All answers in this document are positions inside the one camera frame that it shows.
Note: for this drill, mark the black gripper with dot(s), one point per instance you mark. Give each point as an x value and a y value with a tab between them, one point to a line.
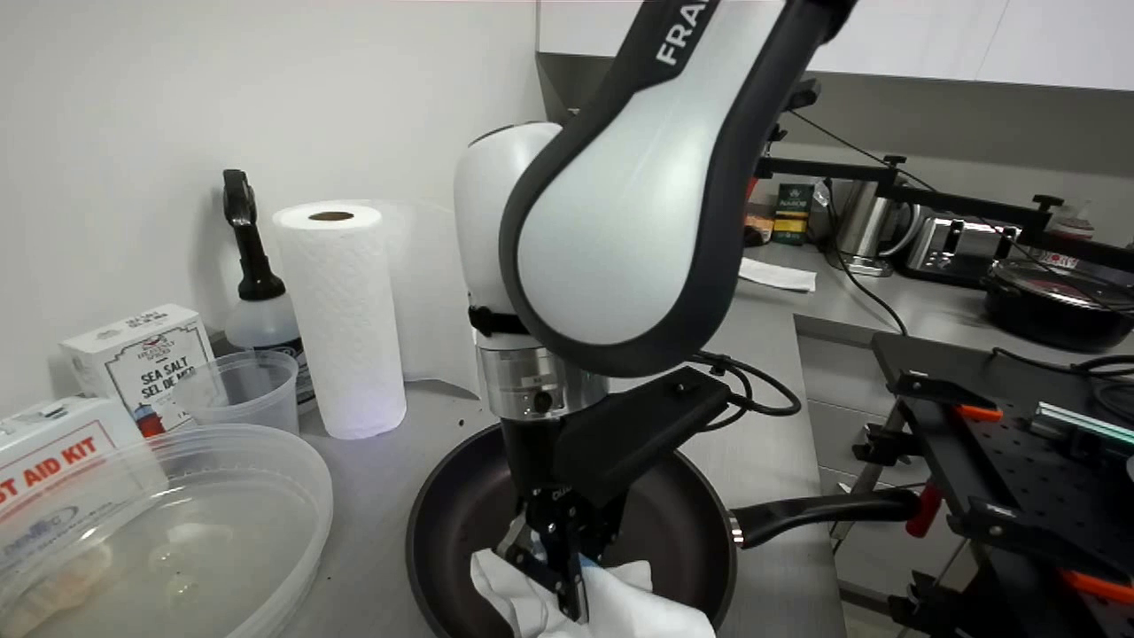
547	463

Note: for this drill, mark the white blue-striped towel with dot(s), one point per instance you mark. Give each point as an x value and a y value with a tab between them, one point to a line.
626	606

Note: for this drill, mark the white black Franka robot arm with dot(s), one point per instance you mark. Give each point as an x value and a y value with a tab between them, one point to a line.
613	236

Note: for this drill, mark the black frying pan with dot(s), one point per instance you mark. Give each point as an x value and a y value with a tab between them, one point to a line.
472	508

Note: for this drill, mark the white paper towel roll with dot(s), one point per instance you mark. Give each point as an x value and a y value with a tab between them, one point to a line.
341	320

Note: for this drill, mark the small clear plastic container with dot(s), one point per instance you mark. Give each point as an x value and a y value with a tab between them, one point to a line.
251	391

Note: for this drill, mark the large clear plastic bowl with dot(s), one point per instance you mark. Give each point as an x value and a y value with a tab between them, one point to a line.
178	542

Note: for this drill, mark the dark green yellow box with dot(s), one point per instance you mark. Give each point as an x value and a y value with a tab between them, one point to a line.
802	210

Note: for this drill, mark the spray bottle with black head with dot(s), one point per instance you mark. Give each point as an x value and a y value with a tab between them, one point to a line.
248	259

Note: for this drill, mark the white sea salt box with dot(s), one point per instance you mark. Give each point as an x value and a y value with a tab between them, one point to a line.
145	365

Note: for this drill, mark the steel jug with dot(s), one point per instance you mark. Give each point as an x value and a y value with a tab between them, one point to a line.
863	225

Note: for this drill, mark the white first aid kit box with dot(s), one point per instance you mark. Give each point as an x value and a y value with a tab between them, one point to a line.
58	463

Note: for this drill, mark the silver countertop appliance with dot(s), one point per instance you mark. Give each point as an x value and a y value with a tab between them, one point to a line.
962	244

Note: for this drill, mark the teal edged flat device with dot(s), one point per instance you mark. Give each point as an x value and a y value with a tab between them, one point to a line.
1087	422

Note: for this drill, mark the black cooking pot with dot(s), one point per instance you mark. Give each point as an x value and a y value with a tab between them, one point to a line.
1058	302

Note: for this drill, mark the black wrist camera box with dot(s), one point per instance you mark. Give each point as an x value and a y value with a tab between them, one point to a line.
642	428

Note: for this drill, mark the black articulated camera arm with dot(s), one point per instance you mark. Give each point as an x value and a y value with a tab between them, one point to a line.
825	167

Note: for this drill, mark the white wall cabinet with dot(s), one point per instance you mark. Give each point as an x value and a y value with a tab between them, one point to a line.
1004	41

